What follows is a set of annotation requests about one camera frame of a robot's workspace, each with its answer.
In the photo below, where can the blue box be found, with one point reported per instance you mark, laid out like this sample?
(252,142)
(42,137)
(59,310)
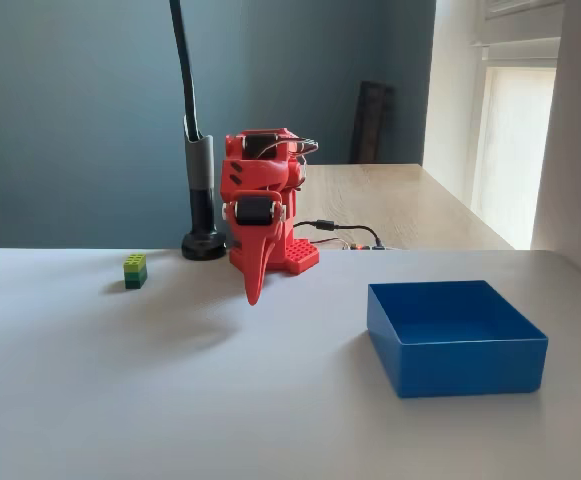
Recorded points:
(457,340)

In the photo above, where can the black gooseneck stand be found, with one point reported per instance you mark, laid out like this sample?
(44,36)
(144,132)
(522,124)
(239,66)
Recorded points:
(198,165)

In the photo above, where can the red robot arm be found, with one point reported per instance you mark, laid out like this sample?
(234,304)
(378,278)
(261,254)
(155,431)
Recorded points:
(257,172)

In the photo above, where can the small controller board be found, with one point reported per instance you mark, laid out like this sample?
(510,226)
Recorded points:
(357,246)

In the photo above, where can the white window blind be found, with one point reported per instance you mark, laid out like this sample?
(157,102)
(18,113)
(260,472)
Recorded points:
(515,150)

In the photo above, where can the small green block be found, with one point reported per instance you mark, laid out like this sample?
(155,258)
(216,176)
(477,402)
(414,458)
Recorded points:
(135,272)

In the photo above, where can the light wooden table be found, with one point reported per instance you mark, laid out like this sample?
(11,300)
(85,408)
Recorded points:
(395,205)

